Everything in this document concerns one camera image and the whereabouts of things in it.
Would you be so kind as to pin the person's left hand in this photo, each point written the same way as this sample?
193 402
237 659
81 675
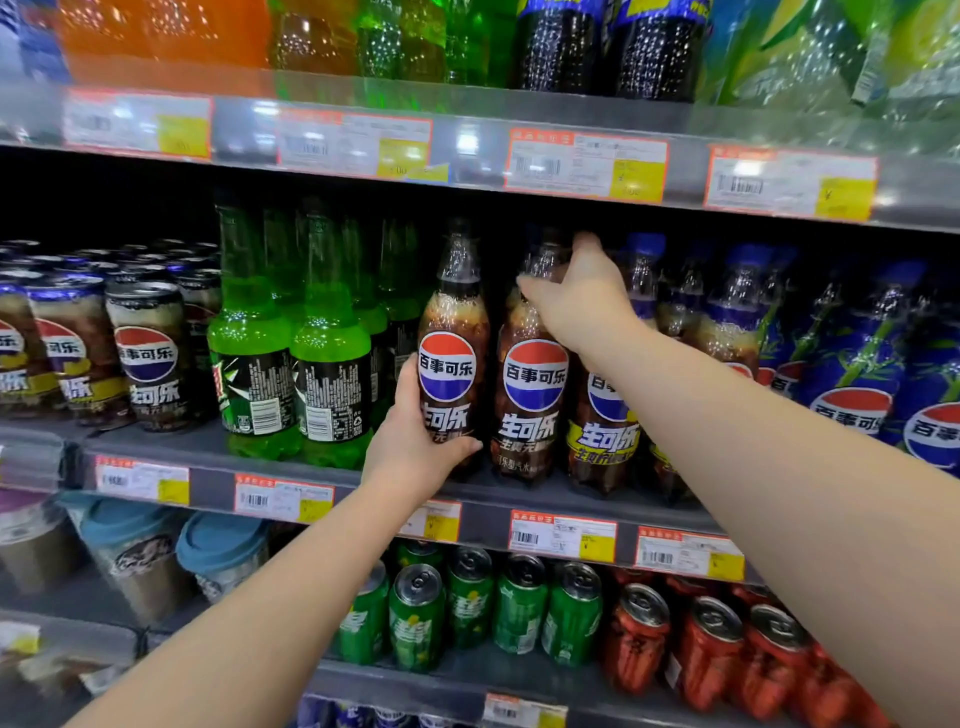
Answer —
412 465

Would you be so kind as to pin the person's right hand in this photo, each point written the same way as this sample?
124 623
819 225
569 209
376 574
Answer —
585 307

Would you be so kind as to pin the row of brown Pepsi bottles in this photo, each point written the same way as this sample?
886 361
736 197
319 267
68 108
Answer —
679 300

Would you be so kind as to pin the black cap Pepsi bottle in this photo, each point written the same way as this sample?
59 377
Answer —
450 367
534 390

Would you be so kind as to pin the person's right forearm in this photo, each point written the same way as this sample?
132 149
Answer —
810 510

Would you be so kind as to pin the person's left forearm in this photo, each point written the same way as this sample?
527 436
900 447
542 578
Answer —
262 622

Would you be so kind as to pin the green bottles with black labels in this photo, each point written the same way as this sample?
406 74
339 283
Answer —
330 390

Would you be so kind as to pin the rows of green soda cans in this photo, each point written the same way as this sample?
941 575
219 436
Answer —
517 607

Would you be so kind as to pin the blue lidded drink cup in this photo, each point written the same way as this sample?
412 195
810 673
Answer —
221 547
135 540

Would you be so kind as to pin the dark soda bottle blue label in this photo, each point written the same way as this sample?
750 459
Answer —
656 60
559 52

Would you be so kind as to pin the rows of short brown cans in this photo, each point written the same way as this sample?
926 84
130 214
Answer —
146 360

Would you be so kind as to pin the clear soda bottle green label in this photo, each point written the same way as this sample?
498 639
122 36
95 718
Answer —
780 60
915 60

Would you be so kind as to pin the rows of red soda cans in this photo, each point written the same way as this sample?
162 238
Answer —
705 652

